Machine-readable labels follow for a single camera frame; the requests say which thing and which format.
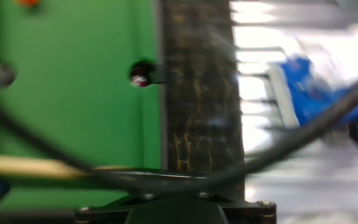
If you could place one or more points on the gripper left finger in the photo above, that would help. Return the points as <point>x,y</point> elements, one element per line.
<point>157,211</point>

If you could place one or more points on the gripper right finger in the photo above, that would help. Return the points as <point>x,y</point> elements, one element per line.
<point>197,211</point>

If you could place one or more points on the wooden pool cue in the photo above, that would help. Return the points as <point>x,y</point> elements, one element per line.
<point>26,166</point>

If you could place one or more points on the orange pool ball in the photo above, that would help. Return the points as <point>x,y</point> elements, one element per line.
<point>26,2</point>

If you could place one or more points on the mini green pool table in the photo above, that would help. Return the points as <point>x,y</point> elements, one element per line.
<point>73,109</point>

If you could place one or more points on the dark red pool ball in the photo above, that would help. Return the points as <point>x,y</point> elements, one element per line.
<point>139,76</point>

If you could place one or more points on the black marble pattern mat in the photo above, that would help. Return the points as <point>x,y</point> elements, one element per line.
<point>197,93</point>

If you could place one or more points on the blue tissue pack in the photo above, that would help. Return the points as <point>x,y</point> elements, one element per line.
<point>306,93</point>

